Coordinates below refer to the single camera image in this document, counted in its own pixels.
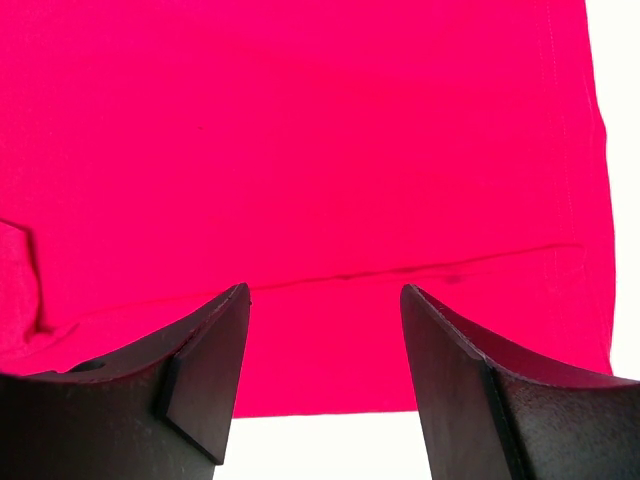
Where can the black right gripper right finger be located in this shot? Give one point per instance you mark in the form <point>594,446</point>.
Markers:
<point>492,409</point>

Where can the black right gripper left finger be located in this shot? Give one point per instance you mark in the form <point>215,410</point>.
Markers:
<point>159,408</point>

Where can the crimson red t-shirt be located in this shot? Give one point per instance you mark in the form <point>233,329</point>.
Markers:
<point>325,153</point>

